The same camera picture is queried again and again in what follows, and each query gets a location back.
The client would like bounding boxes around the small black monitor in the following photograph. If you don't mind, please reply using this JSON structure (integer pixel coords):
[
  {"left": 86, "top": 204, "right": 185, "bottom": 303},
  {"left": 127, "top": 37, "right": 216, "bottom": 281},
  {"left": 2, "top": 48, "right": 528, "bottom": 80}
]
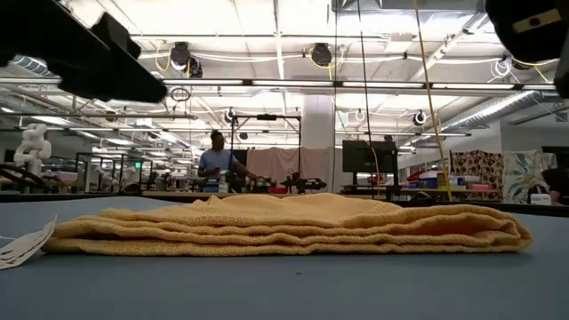
[{"left": 230, "top": 148, "right": 249, "bottom": 177}]

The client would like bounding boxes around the long wooden table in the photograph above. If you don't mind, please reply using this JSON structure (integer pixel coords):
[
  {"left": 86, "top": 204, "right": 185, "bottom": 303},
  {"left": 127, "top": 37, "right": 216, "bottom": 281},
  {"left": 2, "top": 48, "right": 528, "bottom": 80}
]
[{"left": 141, "top": 190, "right": 392, "bottom": 200}]

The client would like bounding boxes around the yellow waffle weave towel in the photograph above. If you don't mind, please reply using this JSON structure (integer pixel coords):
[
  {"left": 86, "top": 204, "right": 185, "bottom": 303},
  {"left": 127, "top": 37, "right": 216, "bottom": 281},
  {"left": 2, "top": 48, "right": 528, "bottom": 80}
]
[{"left": 42, "top": 191, "right": 533, "bottom": 258}]

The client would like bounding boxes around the yellow power cable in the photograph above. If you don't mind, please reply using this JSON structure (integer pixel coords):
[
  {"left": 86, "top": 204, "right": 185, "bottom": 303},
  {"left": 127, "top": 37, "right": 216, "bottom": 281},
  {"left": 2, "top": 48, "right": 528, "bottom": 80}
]
[{"left": 413, "top": 0, "right": 453, "bottom": 203}]

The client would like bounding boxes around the black table frame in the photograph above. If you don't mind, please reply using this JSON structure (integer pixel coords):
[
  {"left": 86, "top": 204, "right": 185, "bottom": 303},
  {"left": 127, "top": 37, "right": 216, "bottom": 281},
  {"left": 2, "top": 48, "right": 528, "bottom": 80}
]
[{"left": 0, "top": 190, "right": 569, "bottom": 219}]

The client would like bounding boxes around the floral patterned fabric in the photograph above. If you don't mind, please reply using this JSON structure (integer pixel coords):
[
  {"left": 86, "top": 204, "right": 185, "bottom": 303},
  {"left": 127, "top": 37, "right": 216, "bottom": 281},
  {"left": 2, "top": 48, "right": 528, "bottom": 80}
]
[{"left": 503, "top": 148, "right": 558, "bottom": 205}]

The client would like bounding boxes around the black cabinet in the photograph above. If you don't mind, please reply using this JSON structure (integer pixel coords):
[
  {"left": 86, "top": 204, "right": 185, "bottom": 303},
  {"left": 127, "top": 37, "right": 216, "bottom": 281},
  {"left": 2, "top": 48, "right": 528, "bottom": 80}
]
[{"left": 541, "top": 145, "right": 569, "bottom": 171}]

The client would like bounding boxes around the long black hanging cable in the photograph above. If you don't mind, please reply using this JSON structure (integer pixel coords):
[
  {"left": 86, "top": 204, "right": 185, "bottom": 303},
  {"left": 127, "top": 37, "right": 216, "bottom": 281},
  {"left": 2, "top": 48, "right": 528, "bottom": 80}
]
[{"left": 357, "top": 0, "right": 374, "bottom": 148}]

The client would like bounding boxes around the black cage frame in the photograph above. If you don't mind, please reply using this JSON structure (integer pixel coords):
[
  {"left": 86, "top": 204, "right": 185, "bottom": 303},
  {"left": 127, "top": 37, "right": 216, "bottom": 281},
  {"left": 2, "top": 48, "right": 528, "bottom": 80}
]
[{"left": 74, "top": 152, "right": 156, "bottom": 193}]

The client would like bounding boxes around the clear storage box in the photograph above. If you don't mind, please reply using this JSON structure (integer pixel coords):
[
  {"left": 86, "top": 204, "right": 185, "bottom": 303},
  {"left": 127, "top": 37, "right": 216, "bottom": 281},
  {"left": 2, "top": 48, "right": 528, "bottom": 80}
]
[{"left": 447, "top": 174, "right": 473, "bottom": 192}]

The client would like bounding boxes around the pink hanging cloth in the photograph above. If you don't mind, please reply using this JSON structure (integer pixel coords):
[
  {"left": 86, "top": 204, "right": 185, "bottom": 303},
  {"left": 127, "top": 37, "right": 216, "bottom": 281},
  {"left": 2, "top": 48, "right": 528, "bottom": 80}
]
[{"left": 245, "top": 146, "right": 333, "bottom": 183}]

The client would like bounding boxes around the white towel label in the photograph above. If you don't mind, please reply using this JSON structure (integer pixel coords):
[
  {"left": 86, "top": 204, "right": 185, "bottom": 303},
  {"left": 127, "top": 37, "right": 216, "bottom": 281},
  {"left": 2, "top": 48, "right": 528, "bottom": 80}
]
[{"left": 0, "top": 216, "right": 58, "bottom": 271}]

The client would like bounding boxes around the black monitor on stand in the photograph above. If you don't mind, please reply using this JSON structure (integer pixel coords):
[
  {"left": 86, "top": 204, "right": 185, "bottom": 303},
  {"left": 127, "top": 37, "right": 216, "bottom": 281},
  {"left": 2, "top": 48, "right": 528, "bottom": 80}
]
[{"left": 341, "top": 139, "right": 400, "bottom": 196}]

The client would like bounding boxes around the black curved hose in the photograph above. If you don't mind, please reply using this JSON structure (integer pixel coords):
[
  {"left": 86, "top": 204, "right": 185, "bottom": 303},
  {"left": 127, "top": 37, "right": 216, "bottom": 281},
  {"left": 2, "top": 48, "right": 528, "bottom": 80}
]
[{"left": 0, "top": 163, "right": 45, "bottom": 193}]

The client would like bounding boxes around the white humanoid robot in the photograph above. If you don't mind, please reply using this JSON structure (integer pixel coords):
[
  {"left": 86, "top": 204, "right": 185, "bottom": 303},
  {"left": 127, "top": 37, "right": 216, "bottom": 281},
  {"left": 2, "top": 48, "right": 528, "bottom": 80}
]
[{"left": 12, "top": 123, "right": 53, "bottom": 180}]

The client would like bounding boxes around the black camera stand frame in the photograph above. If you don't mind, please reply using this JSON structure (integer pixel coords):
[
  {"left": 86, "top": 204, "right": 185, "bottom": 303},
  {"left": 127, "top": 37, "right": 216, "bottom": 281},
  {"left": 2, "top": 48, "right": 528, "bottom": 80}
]
[{"left": 228, "top": 113, "right": 304, "bottom": 195}]

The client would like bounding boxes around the brown circle patterned fabric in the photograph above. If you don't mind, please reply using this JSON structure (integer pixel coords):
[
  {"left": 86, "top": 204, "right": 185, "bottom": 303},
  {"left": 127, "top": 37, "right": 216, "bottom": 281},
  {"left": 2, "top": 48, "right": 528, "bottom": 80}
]
[{"left": 450, "top": 148, "right": 507, "bottom": 202}]

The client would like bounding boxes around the person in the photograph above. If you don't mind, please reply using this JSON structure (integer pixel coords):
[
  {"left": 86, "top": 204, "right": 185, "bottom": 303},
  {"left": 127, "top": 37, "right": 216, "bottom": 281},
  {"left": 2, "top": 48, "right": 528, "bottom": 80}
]
[
  {"left": 196, "top": 129, "right": 258, "bottom": 194},
  {"left": 541, "top": 167, "right": 569, "bottom": 206}
]

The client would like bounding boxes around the silver air duct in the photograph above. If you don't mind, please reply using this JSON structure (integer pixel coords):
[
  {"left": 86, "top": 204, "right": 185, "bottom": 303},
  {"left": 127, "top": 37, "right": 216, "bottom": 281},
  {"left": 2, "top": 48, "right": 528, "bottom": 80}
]
[
  {"left": 444, "top": 73, "right": 569, "bottom": 130},
  {"left": 11, "top": 55, "right": 62, "bottom": 77}
]

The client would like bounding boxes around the long ceiling light strip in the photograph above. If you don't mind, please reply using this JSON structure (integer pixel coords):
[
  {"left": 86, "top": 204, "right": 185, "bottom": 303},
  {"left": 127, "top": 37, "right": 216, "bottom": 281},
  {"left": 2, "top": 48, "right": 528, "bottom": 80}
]
[{"left": 0, "top": 77, "right": 569, "bottom": 92}]

